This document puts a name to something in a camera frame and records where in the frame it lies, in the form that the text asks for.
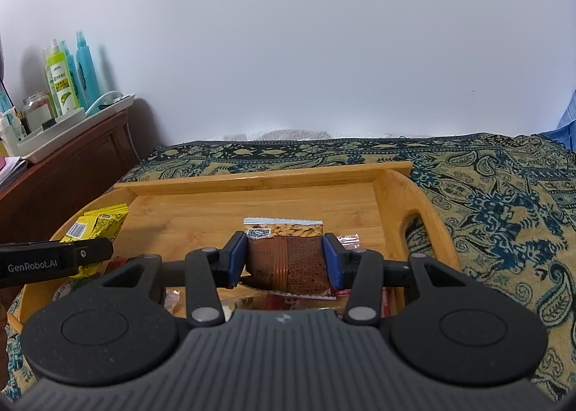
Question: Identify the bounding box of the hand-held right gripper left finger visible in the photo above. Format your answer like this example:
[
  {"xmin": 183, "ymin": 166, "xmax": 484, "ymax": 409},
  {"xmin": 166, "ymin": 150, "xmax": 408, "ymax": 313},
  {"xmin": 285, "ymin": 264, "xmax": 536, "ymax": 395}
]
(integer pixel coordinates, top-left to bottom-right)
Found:
[{"xmin": 101, "ymin": 231, "xmax": 249, "ymax": 328}]

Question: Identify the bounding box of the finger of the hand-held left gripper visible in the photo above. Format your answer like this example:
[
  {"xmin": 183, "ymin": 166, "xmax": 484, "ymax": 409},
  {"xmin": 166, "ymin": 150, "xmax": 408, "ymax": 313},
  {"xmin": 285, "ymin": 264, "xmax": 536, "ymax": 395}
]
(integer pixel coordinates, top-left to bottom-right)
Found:
[{"xmin": 0, "ymin": 238, "xmax": 114, "ymax": 290}]

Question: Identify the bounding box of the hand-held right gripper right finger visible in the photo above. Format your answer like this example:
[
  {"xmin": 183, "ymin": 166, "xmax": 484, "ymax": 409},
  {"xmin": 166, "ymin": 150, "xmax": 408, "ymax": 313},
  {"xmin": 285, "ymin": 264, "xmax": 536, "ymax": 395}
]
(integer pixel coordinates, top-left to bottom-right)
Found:
[{"xmin": 321, "ymin": 232, "xmax": 473, "ymax": 326}]

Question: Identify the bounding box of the brown wafer packet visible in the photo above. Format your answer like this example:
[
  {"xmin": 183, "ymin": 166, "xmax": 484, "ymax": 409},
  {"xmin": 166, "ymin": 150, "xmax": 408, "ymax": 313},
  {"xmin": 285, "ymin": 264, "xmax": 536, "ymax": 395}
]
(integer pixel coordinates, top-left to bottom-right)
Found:
[{"xmin": 243, "ymin": 217, "xmax": 336, "ymax": 299}]

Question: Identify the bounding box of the yellow barcode snack packet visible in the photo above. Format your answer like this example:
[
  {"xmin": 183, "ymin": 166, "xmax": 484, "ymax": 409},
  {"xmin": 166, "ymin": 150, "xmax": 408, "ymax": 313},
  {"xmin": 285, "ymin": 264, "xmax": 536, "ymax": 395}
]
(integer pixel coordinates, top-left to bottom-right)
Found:
[{"xmin": 60, "ymin": 205, "xmax": 130, "ymax": 279}]

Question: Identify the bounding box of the wooden serving tray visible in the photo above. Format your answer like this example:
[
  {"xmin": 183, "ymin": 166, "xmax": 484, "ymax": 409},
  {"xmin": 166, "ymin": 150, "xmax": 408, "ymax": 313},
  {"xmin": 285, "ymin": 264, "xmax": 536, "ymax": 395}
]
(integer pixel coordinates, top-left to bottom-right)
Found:
[{"xmin": 6, "ymin": 161, "xmax": 462, "ymax": 335}]

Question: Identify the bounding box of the white candy packet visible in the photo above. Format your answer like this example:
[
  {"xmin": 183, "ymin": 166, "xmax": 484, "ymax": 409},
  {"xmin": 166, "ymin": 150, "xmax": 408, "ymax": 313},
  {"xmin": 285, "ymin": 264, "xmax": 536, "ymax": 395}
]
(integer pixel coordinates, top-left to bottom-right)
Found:
[{"xmin": 164, "ymin": 289, "xmax": 181, "ymax": 318}]

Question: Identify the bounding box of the wooden cabinet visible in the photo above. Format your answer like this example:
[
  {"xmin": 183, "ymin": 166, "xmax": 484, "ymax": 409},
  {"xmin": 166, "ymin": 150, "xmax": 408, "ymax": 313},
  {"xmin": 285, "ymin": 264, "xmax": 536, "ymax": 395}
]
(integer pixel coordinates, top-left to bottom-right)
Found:
[{"xmin": 0, "ymin": 107, "xmax": 142, "ymax": 245}]

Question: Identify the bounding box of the stack of papers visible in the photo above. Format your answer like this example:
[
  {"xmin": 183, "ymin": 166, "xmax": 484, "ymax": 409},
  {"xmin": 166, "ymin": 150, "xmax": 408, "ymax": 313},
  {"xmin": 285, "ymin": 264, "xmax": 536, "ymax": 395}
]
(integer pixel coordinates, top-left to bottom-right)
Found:
[{"xmin": 0, "ymin": 157, "xmax": 28, "ymax": 189}]

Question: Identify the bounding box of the white plastic tray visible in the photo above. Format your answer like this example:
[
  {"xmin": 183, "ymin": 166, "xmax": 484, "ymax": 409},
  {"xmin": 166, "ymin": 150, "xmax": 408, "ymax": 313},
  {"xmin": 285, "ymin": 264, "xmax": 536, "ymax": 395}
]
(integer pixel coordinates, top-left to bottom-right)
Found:
[{"xmin": 15, "ymin": 93, "xmax": 136, "ymax": 164}]

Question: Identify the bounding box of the small white bottle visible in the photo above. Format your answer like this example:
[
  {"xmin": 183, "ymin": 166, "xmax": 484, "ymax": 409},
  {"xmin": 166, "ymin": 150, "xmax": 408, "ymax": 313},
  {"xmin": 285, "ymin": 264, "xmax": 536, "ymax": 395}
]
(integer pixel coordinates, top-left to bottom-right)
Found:
[{"xmin": 0, "ymin": 114, "xmax": 22, "ymax": 157}]

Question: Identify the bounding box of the glass jar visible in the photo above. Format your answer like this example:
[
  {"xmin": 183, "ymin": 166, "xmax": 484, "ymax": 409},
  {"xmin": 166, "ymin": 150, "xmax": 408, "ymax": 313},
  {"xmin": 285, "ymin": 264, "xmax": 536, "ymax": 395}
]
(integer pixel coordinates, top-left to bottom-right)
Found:
[{"xmin": 22, "ymin": 91, "xmax": 58, "ymax": 135}]

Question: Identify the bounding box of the green and white spray bottle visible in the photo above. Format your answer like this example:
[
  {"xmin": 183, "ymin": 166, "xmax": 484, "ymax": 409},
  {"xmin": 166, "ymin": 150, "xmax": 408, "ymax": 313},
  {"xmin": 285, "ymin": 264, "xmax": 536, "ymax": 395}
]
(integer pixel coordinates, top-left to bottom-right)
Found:
[{"xmin": 44, "ymin": 39, "xmax": 82, "ymax": 117}]

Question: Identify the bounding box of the blue spray bottle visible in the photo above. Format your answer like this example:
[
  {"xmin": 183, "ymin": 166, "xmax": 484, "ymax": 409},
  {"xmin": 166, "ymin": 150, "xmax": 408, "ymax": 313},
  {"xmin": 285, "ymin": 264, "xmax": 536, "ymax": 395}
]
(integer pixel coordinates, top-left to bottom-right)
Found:
[{"xmin": 76, "ymin": 30, "xmax": 103, "ymax": 99}]

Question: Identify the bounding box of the blue checked cloth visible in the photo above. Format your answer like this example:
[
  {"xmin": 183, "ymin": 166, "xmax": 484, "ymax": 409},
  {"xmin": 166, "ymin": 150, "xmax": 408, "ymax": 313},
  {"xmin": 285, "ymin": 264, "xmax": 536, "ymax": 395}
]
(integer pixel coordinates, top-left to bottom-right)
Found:
[{"xmin": 557, "ymin": 91, "xmax": 576, "ymax": 142}]

